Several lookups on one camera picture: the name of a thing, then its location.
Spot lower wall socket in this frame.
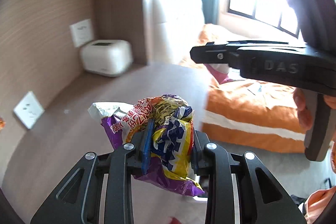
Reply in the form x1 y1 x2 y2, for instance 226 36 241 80
14 91 45 130

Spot orange bed cover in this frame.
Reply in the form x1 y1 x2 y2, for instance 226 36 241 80
180 23 316 154

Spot upper wall socket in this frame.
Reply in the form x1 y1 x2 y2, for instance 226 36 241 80
70 19 94 48

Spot wall socket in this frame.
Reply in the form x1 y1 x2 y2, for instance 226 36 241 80
70 19 94 48
14 91 45 130

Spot red slipper foot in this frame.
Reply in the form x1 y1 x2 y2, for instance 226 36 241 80
169 217 182 224

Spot white toaster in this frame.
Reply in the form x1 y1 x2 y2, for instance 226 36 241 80
80 40 133 77

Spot colourful wall stickers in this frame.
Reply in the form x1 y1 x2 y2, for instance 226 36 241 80
0 117 6 131

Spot purple yellow snack bag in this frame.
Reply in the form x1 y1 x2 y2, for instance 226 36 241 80
88 94 204 197

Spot person's right hand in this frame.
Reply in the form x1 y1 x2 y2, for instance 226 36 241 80
293 88 336 175

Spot white cushioned headboard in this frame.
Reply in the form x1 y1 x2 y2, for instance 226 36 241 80
150 0 205 65

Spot pink white wrapper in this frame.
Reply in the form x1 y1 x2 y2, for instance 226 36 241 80
204 64 236 85

